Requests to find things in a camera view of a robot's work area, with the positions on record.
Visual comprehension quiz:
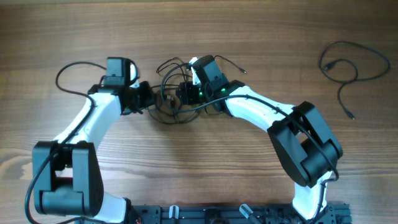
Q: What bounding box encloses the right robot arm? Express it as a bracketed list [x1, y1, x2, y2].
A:
[177, 55, 343, 223]

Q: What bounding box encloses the black cable bundle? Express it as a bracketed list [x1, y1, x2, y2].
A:
[146, 55, 248, 125]

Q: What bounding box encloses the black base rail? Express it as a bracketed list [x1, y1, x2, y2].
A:
[124, 203, 352, 224]

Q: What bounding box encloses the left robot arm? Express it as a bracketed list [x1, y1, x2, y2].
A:
[24, 57, 154, 223]

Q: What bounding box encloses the left camera cable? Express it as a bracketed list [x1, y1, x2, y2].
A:
[24, 61, 108, 224]

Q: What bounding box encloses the separated black cable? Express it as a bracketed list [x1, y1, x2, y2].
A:
[318, 40, 391, 121]

